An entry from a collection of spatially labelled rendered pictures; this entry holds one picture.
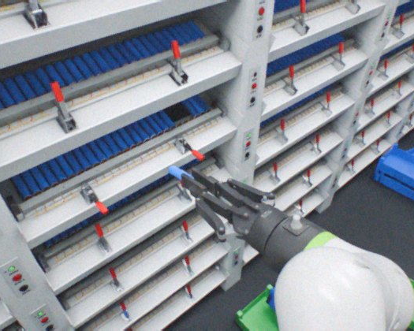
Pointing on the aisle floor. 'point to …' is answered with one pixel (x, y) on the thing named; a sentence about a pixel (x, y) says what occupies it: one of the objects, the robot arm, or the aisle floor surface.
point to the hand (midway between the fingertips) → (199, 184)
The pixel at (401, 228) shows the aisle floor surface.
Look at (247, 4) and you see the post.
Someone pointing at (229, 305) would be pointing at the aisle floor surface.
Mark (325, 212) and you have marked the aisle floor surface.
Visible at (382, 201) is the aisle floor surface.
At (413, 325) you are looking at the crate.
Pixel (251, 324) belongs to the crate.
